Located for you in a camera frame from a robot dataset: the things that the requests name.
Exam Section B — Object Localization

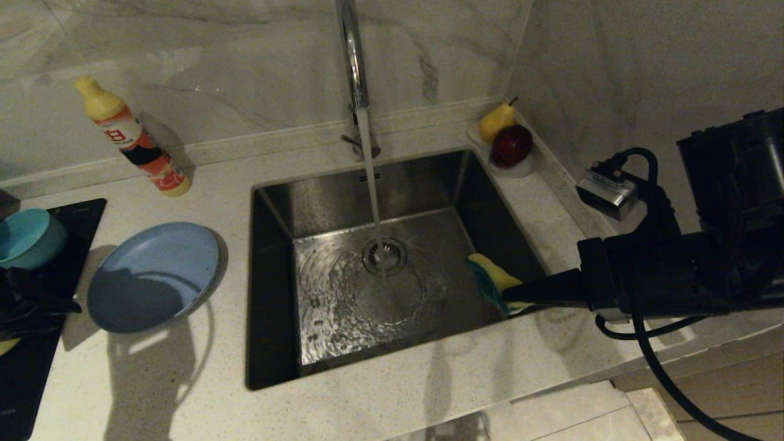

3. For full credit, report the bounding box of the stainless steel sink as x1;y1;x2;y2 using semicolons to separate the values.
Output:
246;149;564;391

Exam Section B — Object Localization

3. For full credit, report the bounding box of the teal bowl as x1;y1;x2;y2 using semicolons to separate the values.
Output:
0;208;67;271

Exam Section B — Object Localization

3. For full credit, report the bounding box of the running water stream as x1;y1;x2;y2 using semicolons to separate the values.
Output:
357;107;388;276

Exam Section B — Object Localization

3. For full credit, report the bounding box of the blue plate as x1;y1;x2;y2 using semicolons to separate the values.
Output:
87;222;221;334

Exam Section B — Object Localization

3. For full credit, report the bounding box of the small white dish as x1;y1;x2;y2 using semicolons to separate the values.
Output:
467;119;537;179

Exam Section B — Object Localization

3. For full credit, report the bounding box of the metal sink drain strainer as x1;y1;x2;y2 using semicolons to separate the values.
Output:
362;238;408;277

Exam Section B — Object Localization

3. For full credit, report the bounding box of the yellow pear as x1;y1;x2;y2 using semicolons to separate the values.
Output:
478;98;518;145

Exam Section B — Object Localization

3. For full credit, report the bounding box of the yellow sponge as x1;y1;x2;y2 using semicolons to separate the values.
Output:
465;253;535;317

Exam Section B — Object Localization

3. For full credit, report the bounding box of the chrome faucet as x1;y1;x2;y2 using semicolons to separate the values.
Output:
335;0;382;161

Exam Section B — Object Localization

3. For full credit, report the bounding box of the red apple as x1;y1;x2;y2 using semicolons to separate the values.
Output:
489;125;533;169

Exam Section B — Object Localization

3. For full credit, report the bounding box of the black induction cooktop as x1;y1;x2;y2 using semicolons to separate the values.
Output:
0;198;107;441

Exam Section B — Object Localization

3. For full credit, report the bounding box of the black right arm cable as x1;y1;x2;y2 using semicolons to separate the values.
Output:
594;147;763;441

